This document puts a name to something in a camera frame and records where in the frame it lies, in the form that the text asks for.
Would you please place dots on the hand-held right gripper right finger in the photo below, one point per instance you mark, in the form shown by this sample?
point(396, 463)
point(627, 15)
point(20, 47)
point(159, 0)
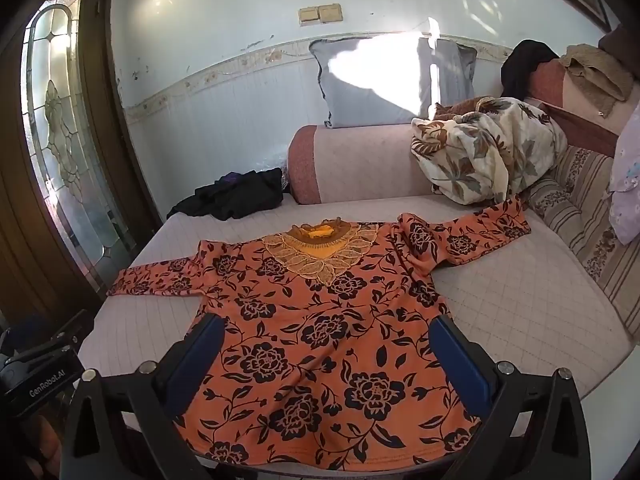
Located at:
point(461, 366)

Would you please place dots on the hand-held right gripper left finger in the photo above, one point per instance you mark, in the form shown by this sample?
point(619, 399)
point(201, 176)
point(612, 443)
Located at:
point(196, 360)

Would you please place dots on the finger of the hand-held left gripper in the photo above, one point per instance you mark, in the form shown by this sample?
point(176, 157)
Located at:
point(72, 330)

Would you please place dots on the orange floral shirt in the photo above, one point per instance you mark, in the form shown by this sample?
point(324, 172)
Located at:
point(320, 340)

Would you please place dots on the black clothes pile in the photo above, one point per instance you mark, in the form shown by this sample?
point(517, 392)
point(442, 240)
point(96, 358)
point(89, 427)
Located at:
point(235, 195)

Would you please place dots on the wooden stained glass door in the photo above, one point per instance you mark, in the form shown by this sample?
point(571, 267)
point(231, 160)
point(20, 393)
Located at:
point(65, 160)

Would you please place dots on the striped sofa cushion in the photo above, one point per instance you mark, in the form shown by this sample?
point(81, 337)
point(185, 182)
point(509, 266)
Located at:
point(585, 220)

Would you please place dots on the cream floral blanket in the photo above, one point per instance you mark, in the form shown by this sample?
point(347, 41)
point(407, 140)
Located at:
point(480, 155)

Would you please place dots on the pink quilted sofa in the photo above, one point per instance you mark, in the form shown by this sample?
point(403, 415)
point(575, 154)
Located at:
point(360, 160)

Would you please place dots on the white floral pillow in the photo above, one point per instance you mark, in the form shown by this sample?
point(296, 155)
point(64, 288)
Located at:
point(627, 180)

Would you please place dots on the grey pillow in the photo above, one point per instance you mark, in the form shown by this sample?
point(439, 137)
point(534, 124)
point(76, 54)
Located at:
point(370, 95)

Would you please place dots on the black cloth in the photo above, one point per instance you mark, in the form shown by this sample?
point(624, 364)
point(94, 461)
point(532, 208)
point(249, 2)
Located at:
point(527, 67)

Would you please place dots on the tan knit cloth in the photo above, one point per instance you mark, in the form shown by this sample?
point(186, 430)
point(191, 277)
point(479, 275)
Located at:
point(595, 77)

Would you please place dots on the brown cushion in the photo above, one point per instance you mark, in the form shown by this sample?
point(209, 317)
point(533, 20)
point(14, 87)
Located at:
point(622, 45)

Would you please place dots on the beige wall switch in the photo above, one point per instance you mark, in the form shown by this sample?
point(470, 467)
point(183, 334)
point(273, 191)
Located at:
point(331, 13)
point(309, 16)

